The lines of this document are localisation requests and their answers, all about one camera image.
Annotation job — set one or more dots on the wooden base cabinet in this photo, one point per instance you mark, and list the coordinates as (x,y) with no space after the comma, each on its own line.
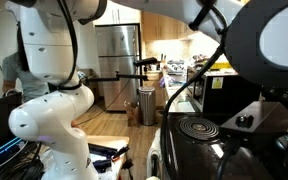
(159,96)

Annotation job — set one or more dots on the dish rack with dishes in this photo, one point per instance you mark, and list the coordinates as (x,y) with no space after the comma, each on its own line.
(175,66)

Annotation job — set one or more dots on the stainless steel trash can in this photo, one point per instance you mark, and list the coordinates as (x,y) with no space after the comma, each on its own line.
(147,106)

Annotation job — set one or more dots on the black stereo camera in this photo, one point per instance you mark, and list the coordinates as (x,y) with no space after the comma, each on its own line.
(147,61)

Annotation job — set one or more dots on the purple cloth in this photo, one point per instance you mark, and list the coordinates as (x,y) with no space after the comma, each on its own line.
(165,81)

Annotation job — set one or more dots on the black laptop screen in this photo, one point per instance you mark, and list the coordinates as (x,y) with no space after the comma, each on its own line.
(0,120)

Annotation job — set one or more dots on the white upper cabinet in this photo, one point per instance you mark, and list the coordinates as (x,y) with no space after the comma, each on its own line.
(124,13)

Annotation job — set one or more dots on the person in grey shirt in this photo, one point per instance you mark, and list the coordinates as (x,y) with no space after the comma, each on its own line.
(34,90)

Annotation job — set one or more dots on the pale yellow towel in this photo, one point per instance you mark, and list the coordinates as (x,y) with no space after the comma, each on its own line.
(155,146)

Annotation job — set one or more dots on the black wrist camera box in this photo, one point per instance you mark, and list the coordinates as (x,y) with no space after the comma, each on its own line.
(267,115)

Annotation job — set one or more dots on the black electric stove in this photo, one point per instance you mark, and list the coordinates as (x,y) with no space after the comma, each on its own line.
(197,156)

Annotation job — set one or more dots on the blue and black tray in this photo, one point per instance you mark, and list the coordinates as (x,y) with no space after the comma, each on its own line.
(100,156)

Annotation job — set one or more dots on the stainless steel refrigerator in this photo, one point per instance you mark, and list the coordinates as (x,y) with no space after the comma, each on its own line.
(117,66)

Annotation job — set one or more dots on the yellow warning sticker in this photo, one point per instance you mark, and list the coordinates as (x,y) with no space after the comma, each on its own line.
(217,83)

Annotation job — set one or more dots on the wooden wall cabinet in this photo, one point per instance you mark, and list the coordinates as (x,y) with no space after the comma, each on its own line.
(157,26)

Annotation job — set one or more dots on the black camera boom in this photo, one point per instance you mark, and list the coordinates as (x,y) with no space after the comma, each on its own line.
(130,76)

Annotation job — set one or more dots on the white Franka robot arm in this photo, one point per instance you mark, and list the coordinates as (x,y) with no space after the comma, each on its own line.
(50,116)

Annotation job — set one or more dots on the large coil burner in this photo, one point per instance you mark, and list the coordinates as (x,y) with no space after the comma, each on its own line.
(197,128)

